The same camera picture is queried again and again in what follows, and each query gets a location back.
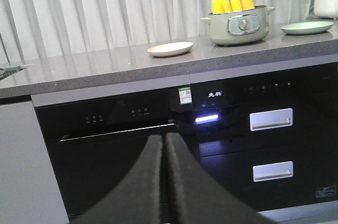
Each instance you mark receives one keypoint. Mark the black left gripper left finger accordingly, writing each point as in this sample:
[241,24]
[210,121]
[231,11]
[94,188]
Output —
[136,199]

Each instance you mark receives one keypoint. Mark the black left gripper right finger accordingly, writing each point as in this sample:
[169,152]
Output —
[194,196]

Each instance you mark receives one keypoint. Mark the yellow corn cob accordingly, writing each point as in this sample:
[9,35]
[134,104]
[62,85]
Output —
[217,7]
[247,4]
[226,6]
[236,5]

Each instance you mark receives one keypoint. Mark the black disinfection cabinet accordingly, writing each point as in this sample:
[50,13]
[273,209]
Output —
[226,147]

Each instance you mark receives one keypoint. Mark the green energy label sticker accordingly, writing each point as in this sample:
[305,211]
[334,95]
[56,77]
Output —
[185,95]

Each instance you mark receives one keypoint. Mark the grey left cabinet door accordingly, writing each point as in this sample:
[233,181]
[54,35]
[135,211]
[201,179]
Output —
[29,190]

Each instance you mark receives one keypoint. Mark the grey stone countertop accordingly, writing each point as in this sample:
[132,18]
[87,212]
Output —
[204,62]

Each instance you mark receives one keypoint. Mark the beige round plate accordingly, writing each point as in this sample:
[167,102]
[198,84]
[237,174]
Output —
[170,49]

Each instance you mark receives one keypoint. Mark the green electric cooking pot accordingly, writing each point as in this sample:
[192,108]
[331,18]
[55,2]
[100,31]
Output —
[239,27]

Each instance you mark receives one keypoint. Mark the kitchen sink edge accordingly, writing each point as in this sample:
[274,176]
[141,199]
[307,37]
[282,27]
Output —
[9,70]

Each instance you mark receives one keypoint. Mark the green round plate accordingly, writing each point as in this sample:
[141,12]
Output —
[303,28]

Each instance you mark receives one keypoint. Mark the white pleated curtain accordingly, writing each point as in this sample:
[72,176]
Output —
[32,29]

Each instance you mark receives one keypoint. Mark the lower silver drawer handle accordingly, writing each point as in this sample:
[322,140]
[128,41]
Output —
[273,171]

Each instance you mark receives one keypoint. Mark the silver drawer handle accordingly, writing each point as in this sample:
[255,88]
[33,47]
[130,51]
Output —
[271,119]
[273,171]

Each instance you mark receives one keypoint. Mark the upper silver drawer handle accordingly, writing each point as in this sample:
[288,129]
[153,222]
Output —
[271,119]

